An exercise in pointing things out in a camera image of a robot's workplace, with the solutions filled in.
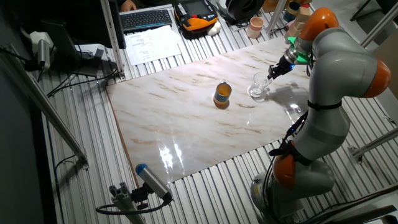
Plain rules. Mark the black computer monitor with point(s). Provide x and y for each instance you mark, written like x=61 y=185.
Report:
x=81 y=18

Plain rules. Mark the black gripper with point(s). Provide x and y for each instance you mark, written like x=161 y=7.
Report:
x=285 y=64

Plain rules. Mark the long aluminium frame beam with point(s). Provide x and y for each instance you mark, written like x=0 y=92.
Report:
x=46 y=109

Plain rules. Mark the silver camera with blue cap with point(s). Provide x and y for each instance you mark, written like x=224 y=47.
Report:
x=152 y=180

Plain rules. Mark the aluminium camera mount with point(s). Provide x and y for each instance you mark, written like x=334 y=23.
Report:
x=126 y=202

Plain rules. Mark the orange and black teach pendant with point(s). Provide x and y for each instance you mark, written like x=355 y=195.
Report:
x=196 y=21

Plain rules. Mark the clear glass mug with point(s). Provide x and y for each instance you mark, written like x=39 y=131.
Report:
x=256 y=90

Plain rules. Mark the cardboard box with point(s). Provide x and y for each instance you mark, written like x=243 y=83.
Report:
x=300 y=21

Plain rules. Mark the white round ball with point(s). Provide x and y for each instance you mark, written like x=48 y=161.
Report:
x=214 y=28

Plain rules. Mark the person's hand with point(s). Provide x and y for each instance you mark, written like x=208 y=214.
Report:
x=128 y=5

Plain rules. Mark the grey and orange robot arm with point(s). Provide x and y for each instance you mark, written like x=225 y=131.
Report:
x=335 y=71

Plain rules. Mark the dark teal cup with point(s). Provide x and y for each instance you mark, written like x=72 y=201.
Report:
x=292 y=9

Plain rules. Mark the aluminium frame bar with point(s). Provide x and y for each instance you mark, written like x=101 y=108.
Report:
x=376 y=143
x=379 y=25

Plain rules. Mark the white marble pattern board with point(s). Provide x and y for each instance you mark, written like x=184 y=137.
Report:
x=174 y=124

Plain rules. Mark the aluminium upright post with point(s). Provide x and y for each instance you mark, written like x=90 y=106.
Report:
x=275 y=17
x=111 y=37

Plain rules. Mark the white printed paper sheet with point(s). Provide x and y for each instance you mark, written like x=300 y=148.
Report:
x=152 y=46

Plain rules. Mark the dark frame beam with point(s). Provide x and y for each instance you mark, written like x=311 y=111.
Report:
x=360 y=214

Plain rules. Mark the brown box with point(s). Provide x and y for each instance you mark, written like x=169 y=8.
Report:
x=270 y=5

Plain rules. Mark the large black round device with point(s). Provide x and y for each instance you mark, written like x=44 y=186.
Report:
x=242 y=7

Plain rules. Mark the pink and beige cup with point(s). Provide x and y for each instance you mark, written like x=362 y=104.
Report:
x=255 y=28

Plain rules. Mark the white and silver camera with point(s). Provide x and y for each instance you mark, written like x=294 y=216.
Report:
x=43 y=49

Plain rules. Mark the black keyboard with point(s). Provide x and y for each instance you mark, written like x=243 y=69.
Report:
x=145 y=19

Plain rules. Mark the teal and tan cup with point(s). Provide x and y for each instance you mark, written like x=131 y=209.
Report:
x=221 y=98

